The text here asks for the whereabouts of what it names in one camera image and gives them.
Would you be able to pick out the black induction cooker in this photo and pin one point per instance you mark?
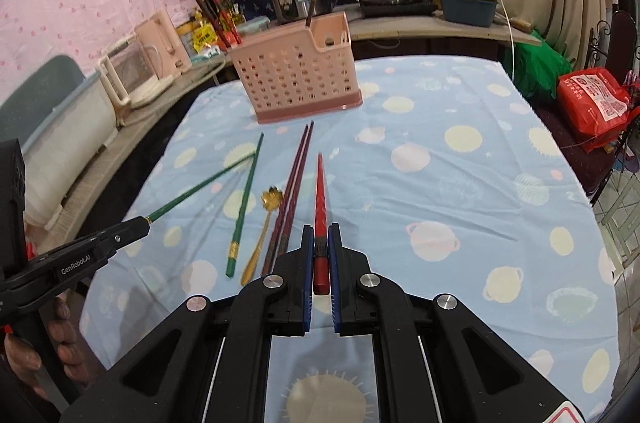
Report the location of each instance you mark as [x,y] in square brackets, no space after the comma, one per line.
[400,9]

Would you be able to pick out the pink dotted cloth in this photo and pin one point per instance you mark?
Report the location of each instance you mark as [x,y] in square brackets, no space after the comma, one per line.
[75,3]

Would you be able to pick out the yellow label bottle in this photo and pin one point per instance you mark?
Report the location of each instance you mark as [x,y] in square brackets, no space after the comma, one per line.
[205,35]

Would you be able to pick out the small printed packet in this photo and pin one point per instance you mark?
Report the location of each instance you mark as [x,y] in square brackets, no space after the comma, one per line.
[207,53]

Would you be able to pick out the clear food container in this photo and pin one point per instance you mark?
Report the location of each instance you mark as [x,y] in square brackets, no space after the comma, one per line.
[255,24]

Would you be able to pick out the green plastic bag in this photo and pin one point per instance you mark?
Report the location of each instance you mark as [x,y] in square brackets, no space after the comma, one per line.
[540,68]

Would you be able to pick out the yellow cooking oil bottle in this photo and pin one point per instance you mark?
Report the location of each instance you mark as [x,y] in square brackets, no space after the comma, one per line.
[235,10]

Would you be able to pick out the white plastic tub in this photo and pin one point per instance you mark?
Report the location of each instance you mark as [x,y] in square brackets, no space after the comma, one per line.
[60,128]

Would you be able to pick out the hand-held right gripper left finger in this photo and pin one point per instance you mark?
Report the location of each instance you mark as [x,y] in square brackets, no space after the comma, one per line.
[307,273]

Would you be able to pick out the person's left hand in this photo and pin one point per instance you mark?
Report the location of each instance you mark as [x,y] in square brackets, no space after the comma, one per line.
[75,353]

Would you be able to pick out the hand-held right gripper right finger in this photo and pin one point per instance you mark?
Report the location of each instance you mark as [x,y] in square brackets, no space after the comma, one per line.
[336,273]

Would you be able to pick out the red printed bag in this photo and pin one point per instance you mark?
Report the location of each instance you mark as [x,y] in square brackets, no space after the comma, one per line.
[595,103]

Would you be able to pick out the blue planet print tablecloth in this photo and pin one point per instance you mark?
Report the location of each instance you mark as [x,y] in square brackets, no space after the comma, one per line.
[450,203]

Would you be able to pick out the brown chopstick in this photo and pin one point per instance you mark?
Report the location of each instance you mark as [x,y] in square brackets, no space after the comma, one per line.
[312,3]

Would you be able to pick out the pink electric kettle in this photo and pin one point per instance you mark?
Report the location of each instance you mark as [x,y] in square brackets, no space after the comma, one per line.
[160,43]

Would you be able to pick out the blue plastic tub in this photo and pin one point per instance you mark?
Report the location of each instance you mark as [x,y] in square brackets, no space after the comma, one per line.
[467,10]

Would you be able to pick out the glass and white kettle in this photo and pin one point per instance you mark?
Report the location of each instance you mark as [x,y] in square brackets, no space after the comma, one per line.
[135,73]

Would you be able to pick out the pink plastic utensil basket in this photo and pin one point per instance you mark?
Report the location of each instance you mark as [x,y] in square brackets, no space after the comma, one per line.
[295,73]

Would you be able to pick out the dark metal chair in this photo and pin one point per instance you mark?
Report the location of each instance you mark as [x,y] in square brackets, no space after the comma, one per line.
[622,28]

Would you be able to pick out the red and black chopstick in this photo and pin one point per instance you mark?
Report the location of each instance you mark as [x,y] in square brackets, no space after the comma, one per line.
[320,203]
[226,28]

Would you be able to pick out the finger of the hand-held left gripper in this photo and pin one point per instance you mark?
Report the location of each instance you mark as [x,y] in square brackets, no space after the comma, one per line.
[65,270]
[125,230]

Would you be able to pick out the green chopstick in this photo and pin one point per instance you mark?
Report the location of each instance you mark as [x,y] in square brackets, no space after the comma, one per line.
[245,203]
[200,188]

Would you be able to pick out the dark maroon chopstick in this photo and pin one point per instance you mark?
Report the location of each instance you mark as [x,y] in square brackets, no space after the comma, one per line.
[298,183]
[207,15]
[289,188]

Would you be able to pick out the gold flower spoon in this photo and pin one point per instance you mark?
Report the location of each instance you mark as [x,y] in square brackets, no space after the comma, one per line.
[271,199]

